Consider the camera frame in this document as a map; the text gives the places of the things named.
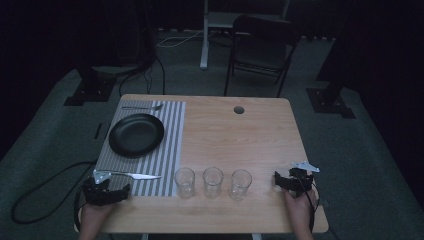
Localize white floor cable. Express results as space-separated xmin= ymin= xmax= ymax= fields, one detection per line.
xmin=155 ymin=29 xmax=218 ymax=49

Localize white metal desk frame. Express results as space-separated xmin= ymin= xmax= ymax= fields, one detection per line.
xmin=199 ymin=0 xmax=292 ymax=70

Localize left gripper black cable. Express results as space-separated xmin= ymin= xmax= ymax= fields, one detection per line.
xmin=73 ymin=186 xmax=86 ymax=232

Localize black round plate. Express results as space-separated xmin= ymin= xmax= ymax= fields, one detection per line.
xmin=108 ymin=113 xmax=166 ymax=159

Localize thin black floor cables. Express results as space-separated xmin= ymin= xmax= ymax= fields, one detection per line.
xmin=118 ymin=54 xmax=167 ymax=98

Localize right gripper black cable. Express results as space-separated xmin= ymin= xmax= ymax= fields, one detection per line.
xmin=298 ymin=173 xmax=322 ymax=234

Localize silver table knife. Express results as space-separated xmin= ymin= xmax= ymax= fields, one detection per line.
xmin=109 ymin=170 xmax=163 ymax=181

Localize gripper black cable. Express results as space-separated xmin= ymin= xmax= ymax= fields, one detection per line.
xmin=73 ymin=186 xmax=86 ymax=232
xmin=298 ymin=173 xmax=322 ymax=234

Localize black stand base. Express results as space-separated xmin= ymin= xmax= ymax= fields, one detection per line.
xmin=305 ymin=87 xmax=357 ymax=120
xmin=63 ymin=65 xmax=118 ymax=108

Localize small dark floor strip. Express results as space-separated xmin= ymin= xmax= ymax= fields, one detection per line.
xmin=93 ymin=122 xmax=104 ymax=141

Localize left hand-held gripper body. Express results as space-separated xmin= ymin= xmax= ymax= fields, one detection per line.
xmin=82 ymin=169 xmax=118 ymax=206

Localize black folding chair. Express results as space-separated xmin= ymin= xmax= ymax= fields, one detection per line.
xmin=223 ymin=14 xmax=302 ymax=98

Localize clear drinking glass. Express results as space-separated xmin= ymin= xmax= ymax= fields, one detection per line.
xmin=228 ymin=168 xmax=253 ymax=202
xmin=173 ymin=166 xmax=196 ymax=200
xmin=202 ymin=166 xmax=225 ymax=200

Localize grey striped placemat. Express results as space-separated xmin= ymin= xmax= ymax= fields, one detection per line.
xmin=94 ymin=99 xmax=187 ymax=198

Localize person's right hand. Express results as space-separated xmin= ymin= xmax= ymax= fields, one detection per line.
xmin=284 ymin=189 xmax=318 ymax=231

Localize silver fork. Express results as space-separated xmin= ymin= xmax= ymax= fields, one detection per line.
xmin=121 ymin=103 xmax=165 ymax=112

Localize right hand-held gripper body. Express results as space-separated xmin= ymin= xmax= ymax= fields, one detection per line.
xmin=288 ymin=161 xmax=321 ymax=198

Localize person's left hand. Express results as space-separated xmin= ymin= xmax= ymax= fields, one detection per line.
xmin=79 ymin=201 xmax=118 ymax=232

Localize thick black floor cable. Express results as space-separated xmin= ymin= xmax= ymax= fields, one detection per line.
xmin=10 ymin=161 xmax=97 ymax=225

